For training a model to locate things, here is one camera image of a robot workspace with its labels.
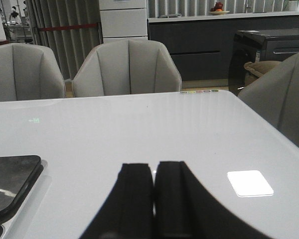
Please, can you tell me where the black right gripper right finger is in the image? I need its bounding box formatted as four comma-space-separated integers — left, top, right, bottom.
154, 161, 267, 239

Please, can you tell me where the person in background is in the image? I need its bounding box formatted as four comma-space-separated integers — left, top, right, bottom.
9, 6, 20, 25

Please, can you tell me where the dark grey sideboard counter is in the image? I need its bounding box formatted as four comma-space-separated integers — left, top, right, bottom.
149, 11, 299, 82

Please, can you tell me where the grey chair left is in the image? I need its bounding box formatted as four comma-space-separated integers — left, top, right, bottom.
0, 43, 66, 102

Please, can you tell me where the white drawer cabinet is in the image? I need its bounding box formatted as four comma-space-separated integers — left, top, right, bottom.
99, 0, 148, 43

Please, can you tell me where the red barrier tape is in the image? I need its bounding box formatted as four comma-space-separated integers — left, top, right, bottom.
37, 22, 99, 32

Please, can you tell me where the beige cushion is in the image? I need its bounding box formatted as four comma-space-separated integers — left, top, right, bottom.
244, 61, 281, 86

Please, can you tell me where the black steel kitchen scale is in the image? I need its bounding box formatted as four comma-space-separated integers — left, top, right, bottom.
0, 155, 44, 239

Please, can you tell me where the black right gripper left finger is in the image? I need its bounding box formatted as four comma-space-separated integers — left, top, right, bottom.
80, 163, 153, 239

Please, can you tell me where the grey chair right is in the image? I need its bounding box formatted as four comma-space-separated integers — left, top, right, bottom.
238, 53, 299, 148

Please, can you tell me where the fruit bowl on counter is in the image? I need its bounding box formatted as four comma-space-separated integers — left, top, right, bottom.
209, 2, 230, 15

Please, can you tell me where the coloured sticker strip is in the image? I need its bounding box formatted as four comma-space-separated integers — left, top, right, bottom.
180, 89, 219, 94

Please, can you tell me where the black appliance box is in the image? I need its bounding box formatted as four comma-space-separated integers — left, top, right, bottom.
228, 28, 299, 95

